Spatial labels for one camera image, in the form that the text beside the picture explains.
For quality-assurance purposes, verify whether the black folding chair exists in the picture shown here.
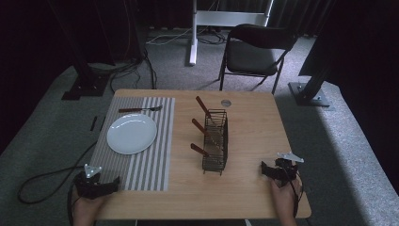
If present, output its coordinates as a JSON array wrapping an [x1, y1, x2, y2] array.
[[217, 23, 298, 96]]

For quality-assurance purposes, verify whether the black metal stand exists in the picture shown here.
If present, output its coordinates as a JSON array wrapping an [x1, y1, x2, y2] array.
[[46, 0, 111, 102]]

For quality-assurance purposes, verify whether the grey striped placemat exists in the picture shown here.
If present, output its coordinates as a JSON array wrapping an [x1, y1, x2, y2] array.
[[89, 96, 176, 192]]

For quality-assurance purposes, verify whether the right hand-held gripper cable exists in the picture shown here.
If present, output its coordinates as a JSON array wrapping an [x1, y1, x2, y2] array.
[[280, 163, 305, 218]]

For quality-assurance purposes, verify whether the wooden-handled fork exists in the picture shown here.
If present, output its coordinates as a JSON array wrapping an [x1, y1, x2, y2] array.
[[118, 105, 164, 114]]

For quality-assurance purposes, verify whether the white floor cable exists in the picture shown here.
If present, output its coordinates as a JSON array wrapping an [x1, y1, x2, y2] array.
[[145, 26, 193, 45]]

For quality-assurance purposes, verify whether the black wire cutlery basket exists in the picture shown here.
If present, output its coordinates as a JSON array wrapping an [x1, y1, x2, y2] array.
[[201, 108, 230, 176]]

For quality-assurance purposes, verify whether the white round plate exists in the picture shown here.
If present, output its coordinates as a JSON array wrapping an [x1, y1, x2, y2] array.
[[106, 113, 158, 155]]

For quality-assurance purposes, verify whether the person's left hand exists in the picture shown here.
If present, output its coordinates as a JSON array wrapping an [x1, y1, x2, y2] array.
[[72, 187, 107, 220]]

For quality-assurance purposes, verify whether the hand-held gripper cable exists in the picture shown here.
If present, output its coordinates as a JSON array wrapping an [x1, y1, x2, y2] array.
[[280, 163, 305, 218], [16, 140, 99, 205]]

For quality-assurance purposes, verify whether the bundle of black floor cables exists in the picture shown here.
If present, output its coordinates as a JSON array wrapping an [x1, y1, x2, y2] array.
[[88, 46, 158, 94]]

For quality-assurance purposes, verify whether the left hand-held gripper cable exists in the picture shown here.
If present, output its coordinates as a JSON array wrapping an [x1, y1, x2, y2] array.
[[16, 140, 99, 205]]

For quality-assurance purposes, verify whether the person's right hand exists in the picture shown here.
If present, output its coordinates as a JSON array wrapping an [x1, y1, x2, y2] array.
[[270, 177, 303, 218]]

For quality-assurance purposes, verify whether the wooden-handled utensil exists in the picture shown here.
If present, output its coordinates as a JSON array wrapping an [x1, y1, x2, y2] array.
[[195, 95, 218, 127], [191, 118, 221, 148], [189, 142, 211, 157]]

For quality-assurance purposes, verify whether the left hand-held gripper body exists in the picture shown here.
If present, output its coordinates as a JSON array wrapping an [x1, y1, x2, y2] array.
[[74, 163, 110, 201]]

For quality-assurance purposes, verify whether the black stand with grey base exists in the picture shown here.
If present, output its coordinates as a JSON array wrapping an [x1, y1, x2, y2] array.
[[287, 0, 338, 108]]

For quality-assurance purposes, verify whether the white desk frame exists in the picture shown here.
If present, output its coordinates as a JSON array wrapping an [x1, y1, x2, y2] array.
[[187, 0, 275, 67]]

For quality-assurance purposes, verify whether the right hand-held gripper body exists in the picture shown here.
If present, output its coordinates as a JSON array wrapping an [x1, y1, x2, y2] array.
[[272, 152, 305, 188]]

